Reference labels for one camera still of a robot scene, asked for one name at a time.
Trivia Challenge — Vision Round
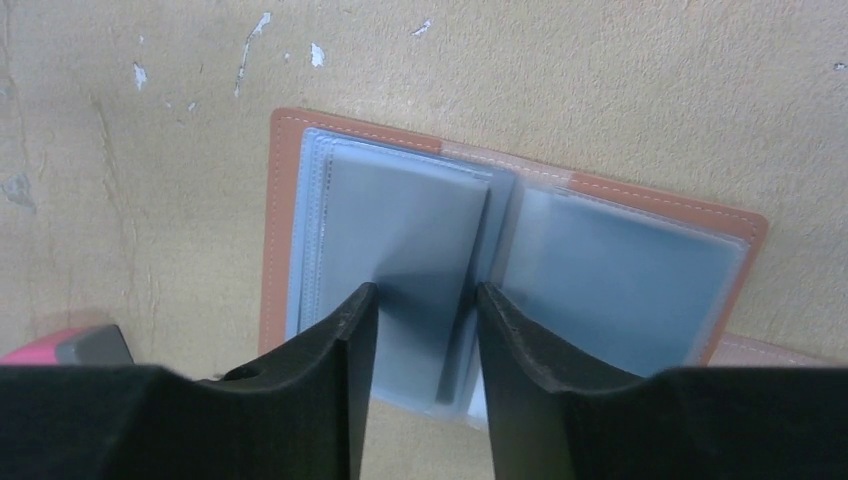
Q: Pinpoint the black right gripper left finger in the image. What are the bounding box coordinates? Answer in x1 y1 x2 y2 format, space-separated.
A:
1 283 379 479

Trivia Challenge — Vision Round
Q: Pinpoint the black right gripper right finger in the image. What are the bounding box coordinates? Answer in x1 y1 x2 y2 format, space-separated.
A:
476 283 847 479

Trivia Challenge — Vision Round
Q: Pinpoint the brown leather card holder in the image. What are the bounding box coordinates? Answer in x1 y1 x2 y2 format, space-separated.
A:
259 108 818 428

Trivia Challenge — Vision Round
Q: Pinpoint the pink eraser block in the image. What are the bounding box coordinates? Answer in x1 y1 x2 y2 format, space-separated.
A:
1 324 134 366

